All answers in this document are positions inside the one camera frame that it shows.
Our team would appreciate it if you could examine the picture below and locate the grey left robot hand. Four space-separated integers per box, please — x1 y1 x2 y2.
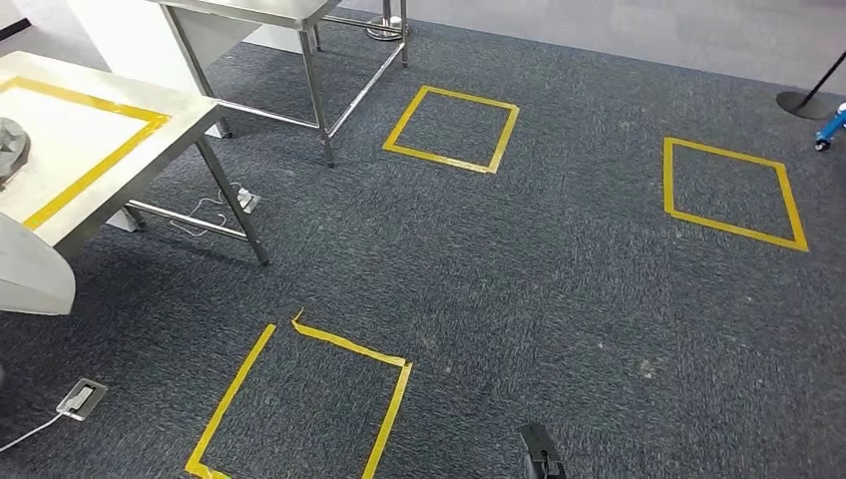
0 117 32 192

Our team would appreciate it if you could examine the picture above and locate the white curved plastic part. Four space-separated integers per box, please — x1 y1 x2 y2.
0 211 77 317

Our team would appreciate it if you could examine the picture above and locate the steel workbench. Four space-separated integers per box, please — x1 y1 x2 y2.
0 51 271 267

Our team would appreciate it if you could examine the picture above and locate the metal floor socket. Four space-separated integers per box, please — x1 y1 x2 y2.
56 377 109 423

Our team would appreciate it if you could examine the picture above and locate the steel table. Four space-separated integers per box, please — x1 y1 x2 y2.
148 0 411 169

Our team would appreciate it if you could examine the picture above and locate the chrome stanchion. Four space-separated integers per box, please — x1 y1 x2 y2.
365 0 411 42

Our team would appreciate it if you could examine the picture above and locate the yellow floor tape square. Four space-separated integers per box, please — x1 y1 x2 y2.
383 86 520 176
662 137 810 253
185 310 414 479

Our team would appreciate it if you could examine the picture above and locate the black stanchion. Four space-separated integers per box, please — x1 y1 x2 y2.
776 49 846 122

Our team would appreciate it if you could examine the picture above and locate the black robot torso bracket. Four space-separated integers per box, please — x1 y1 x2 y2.
518 422 569 479

